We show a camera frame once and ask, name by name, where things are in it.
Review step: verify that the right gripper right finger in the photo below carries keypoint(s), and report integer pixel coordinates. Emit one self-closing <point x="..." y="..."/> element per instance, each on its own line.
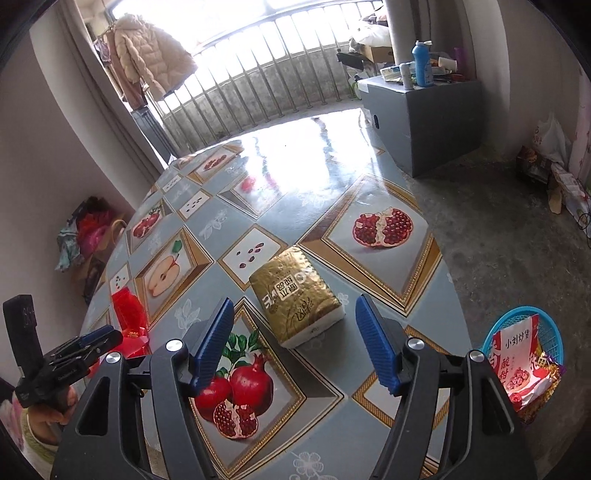
<point x="385" y="340"/>

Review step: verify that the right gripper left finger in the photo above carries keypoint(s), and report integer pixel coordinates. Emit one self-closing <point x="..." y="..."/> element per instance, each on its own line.
<point x="205" y="342"/>

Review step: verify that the red plastic bag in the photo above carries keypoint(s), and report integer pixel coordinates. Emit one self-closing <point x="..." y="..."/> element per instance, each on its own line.
<point x="132" y="319"/>

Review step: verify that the red white snack bag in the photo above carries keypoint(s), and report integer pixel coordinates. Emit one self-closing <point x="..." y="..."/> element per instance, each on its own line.
<point x="514" y="364"/>

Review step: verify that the purple yellow snack bag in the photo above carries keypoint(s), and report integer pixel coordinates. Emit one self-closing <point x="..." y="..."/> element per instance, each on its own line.
<point x="547" y="375"/>

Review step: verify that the person's left hand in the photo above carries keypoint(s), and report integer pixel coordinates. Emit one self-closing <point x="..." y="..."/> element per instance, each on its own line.
<point x="41" y="415"/>

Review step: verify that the gold tissue pack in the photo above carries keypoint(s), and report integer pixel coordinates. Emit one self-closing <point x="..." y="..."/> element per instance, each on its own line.
<point x="296" y="301"/>

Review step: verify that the colourful bag pile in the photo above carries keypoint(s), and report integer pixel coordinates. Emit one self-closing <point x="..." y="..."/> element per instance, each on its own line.
<point x="86" y="242"/>

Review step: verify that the blue plastic waste basket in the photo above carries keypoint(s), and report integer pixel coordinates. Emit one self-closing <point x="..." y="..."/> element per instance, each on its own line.
<point x="512" y="326"/>

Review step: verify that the fruit pattern tablecloth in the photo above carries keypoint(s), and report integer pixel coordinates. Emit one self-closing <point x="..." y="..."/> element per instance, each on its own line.
<point x="292" y="223"/>

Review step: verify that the grey storage box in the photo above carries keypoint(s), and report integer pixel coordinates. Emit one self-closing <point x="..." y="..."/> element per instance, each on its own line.
<point x="425" y="128"/>

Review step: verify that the white plastic bag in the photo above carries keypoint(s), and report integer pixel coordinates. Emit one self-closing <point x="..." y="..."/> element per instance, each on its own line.
<point x="550" y="141"/>

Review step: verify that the white spray can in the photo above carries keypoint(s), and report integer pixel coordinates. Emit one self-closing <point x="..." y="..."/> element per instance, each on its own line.
<point x="406" y="76"/>

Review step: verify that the cardboard box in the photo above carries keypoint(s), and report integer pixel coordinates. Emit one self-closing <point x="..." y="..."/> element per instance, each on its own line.
<point x="382" y="54"/>

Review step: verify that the blue plastic bottle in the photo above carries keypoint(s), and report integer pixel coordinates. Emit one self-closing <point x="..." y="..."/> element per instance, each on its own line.
<point x="423" y="67"/>

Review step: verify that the metal balcony railing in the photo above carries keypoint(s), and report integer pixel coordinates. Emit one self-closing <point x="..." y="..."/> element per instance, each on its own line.
<point x="280" y="65"/>

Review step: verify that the beige puffer jacket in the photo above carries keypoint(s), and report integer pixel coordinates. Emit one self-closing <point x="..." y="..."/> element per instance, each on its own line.
<point x="150" y="55"/>

